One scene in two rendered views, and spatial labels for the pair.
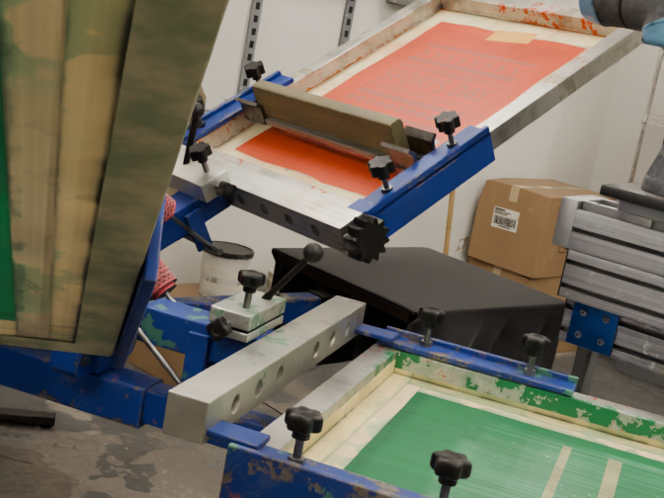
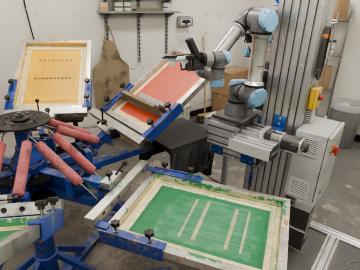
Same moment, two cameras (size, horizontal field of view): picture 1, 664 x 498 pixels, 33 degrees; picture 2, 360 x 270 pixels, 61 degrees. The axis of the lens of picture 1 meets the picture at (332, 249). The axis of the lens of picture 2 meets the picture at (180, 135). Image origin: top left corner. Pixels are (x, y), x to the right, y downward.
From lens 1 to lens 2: 0.57 m
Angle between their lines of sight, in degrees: 12
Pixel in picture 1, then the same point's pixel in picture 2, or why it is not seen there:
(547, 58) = not seen: hidden behind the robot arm
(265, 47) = (143, 47)
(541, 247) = not seen: hidden behind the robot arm
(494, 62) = (186, 74)
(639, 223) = (223, 122)
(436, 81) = (171, 82)
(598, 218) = (213, 121)
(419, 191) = (162, 125)
